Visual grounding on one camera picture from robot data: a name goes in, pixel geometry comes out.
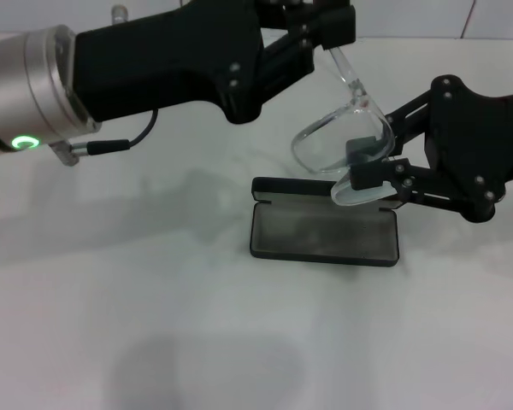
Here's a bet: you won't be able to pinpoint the black glasses case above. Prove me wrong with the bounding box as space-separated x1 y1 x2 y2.
248 176 410 269

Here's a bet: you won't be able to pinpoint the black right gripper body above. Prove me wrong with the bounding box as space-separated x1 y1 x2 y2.
425 74 513 224

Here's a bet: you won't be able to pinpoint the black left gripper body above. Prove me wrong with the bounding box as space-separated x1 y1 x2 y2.
74 0 267 126

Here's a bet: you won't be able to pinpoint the dark left wrist cable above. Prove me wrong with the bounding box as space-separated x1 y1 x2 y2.
70 108 160 157

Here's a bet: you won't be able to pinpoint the clear transparent glasses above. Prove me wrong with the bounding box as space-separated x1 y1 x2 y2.
290 44 397 208

